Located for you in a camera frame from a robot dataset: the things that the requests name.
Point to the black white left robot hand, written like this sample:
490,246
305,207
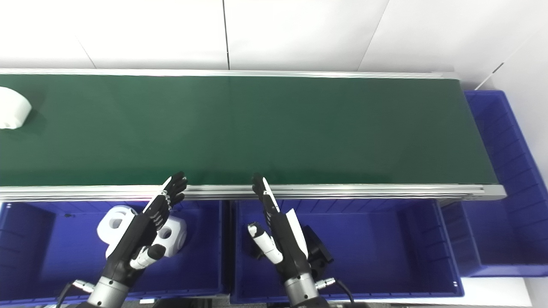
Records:
141,231

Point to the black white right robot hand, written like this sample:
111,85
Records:
289,244

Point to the black plastic part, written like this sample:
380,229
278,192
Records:
319,252

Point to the white plastic part with hole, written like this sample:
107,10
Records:
173,233
113,222
13,109

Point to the green conveyor belt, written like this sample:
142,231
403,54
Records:
257,128
342,191

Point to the blue plastic bin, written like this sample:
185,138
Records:
505,239
385,248
51,248

